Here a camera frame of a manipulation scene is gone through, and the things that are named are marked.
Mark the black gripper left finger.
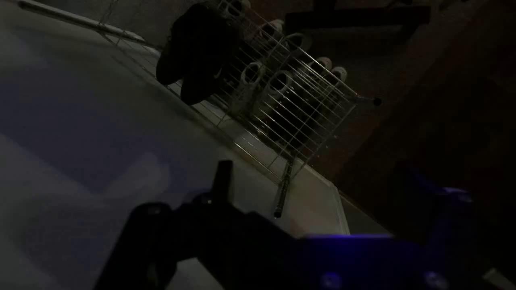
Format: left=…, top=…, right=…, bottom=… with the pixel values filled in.
left=93, top=158, right=303, bottom=290

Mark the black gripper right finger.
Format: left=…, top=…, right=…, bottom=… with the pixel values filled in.
left=395, top=159, right=480, bottom=254

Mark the white cup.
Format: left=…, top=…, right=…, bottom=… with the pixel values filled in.
left=332, top=64, right=351, bottom=84
left=264, top=18, right=287, bottom=38
left=242, top=59, right=269, bottom=87
left=314, top=55, right=335, bottom=72

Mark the black bulky object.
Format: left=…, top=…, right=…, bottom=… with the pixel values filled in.
left=155, top=1, right=245, bottom=106

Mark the thin white rod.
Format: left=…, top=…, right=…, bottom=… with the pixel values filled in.
left=18, top=0, right=148, bottom=45

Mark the white wire rack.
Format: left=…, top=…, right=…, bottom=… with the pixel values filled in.
left=211, top=0, right=384, bottom=219

